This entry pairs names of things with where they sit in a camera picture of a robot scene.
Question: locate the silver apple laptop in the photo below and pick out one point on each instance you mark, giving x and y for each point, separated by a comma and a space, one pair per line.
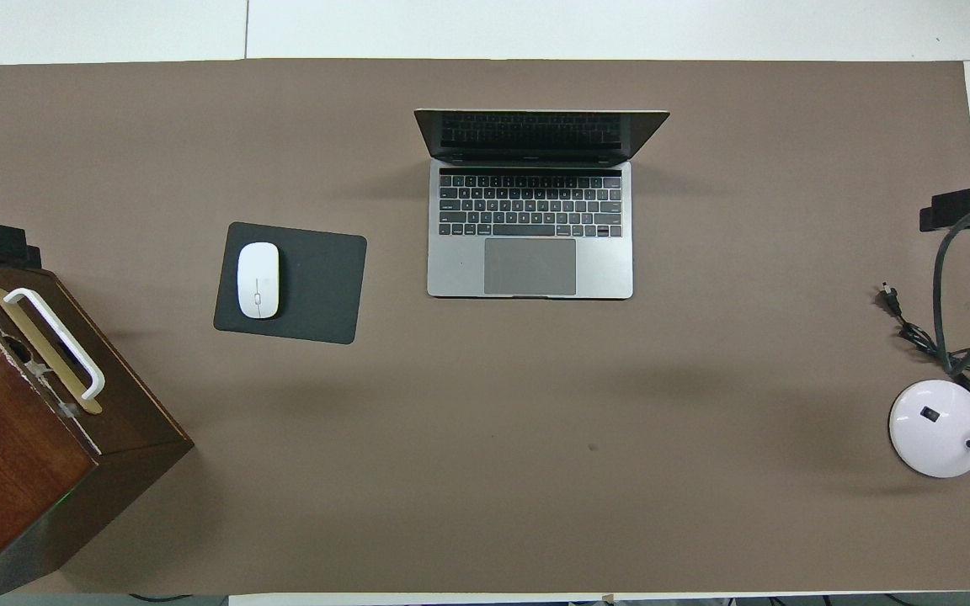
527, 269

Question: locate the dark brown wooden box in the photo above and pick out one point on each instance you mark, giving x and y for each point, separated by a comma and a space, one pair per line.
13, 471

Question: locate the white desk lamp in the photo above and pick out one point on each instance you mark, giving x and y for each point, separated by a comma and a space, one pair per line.
935, 429

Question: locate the white computer mouse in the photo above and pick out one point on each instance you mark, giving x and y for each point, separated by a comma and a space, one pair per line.
258, 280

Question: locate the black mouse pad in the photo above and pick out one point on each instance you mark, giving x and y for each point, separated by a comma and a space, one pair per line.
317, 286

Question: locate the brown table mat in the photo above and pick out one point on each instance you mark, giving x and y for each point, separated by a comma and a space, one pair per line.
704, 421

